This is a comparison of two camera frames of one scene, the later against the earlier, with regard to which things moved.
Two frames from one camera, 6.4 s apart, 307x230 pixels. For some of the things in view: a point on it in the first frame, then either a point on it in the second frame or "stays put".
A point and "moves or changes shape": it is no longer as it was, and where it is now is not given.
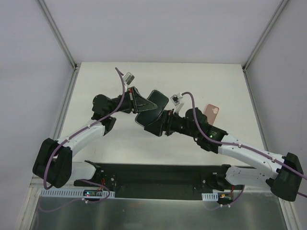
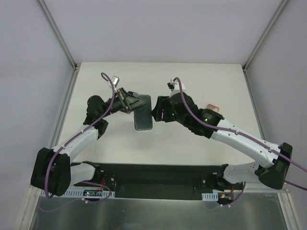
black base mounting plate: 141,181 stays put
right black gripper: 167,123 → 162,109
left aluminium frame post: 55,30 stays put
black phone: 145,117 moves or changes shape
